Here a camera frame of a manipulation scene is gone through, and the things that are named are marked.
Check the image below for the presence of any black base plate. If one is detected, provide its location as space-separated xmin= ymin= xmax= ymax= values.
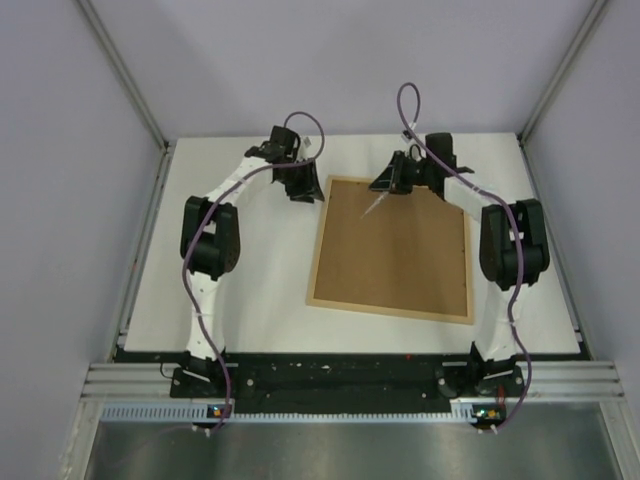
xmin=170 ymin=353 xmax=525 ymax=415

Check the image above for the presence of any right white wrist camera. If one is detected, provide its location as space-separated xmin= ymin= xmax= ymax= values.
xmin=401 ymin=122 xmax=416 ymax=144

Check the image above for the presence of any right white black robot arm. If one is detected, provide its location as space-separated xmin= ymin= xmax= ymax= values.
xmin=368 ymin=133 xmax=550 ymax=398

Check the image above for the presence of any light wooden picture frame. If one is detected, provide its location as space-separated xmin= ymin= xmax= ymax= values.
xmin=307 ymin=175 xmax=474 ymax=325

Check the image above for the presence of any grey slotted cable duct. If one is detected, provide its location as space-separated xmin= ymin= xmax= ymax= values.
xmin=101 ymin=397 xmax=506 ymax=427

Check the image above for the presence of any aluminium front rail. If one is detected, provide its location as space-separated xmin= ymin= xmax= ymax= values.
xmin=81 ymin=361 xmax=624 ymax=402

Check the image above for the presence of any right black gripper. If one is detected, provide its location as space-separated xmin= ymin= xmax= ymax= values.
xmin=370 ymin=152 xmax=435 ymax=196

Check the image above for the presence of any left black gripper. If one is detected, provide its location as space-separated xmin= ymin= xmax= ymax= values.
xmin=277 ymin=157 xmax=324 ymax=204

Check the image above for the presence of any left aluminium corner post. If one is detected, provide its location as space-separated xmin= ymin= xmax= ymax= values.
xmin=74 ymin=0 xmax=172 ymax=151

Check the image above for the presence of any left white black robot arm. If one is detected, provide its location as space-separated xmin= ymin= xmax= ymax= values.
xmin=180 ymin=125 xmax=326 ymax=397

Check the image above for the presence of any right aluminium corner post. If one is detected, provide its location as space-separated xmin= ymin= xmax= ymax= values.
xmin=517 ymin=0 xmax=612 ymax=148

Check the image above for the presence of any aluminium corner post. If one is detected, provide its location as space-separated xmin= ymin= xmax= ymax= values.
xmin=74 ymin=0 xmax=172 ymax=151
xmin=517 ymin=0 xmax=612 ymax=148

